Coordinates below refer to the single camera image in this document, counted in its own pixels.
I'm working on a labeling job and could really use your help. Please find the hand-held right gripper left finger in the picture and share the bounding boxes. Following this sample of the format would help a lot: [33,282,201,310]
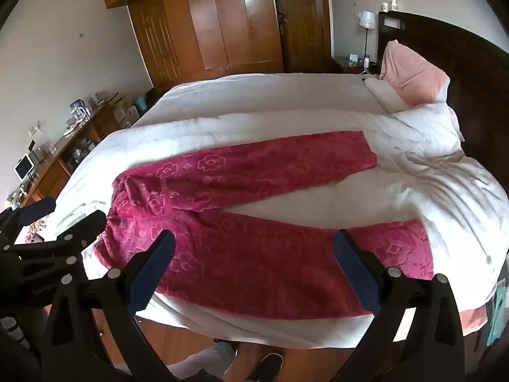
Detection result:
[42,230,178,382]

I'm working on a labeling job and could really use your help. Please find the white tablet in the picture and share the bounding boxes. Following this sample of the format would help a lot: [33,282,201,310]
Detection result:
[14,153,34,180]

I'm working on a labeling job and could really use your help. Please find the glass kettle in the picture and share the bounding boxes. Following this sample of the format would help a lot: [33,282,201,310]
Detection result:
[69,101,88,124]

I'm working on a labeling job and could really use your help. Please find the dark nightstand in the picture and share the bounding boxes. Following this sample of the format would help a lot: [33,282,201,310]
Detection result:
[332,55,382,75]

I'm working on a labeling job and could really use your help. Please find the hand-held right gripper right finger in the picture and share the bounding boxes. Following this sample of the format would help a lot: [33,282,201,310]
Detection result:
[332,229,466,382]

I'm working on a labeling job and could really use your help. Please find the white box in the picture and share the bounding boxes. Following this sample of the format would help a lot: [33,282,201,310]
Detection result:
[113,103,138,128]

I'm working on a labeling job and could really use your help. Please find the teal bag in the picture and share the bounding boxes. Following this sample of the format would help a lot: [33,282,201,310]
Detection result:
[487,279,509,347]

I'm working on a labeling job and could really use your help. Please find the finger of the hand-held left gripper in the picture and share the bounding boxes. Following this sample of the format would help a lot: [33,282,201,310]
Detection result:
[0,196,57,234]
[12,210,108,272]

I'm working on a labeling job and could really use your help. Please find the dark wooden headboard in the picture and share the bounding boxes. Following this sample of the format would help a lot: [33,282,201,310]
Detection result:
[377,10,509,192]

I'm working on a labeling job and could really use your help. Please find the wooden door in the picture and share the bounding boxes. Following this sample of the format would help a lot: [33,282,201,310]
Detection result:
[270,0,332,73]

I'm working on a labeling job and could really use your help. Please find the pink bed skirt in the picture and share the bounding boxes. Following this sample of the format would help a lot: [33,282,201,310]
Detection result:
[457,306,490,337]

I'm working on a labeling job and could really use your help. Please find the dark hanging clothing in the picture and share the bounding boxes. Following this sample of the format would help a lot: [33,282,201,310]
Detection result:
[276,0,289,36]

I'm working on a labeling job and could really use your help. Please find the person's black shoe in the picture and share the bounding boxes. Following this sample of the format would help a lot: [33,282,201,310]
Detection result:
[254,352,284,382]

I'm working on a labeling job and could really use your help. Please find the red floral fleece pants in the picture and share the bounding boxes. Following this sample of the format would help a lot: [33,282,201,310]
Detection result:
[93,131,435,321]

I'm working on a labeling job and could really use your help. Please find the person's grey trousers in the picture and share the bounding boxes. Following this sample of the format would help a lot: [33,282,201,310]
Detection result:
[167,342,237,382]

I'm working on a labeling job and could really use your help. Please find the white sheet-covered table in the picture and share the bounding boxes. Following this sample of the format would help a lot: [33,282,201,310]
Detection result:
[48,101,509,347]

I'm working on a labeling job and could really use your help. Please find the wooden sideboard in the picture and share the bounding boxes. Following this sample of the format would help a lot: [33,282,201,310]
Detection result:
[8,95,156,208]

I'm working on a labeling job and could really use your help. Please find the pink pillow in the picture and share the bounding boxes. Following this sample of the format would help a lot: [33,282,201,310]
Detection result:
[379,40,451,108]

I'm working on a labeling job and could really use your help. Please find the white pillow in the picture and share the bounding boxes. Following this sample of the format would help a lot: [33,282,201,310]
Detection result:
[364,76,410,114]

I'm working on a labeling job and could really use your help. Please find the wooden wardrobe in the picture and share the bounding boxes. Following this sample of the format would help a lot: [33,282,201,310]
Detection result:
[101,0,284,92]

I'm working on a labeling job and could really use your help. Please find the white bedside lamp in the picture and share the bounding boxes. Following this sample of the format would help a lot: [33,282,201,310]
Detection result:
[358,11,376,58]

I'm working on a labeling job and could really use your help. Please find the bed with white sheet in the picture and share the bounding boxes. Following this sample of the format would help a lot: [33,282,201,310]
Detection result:
[48,72,509,347]

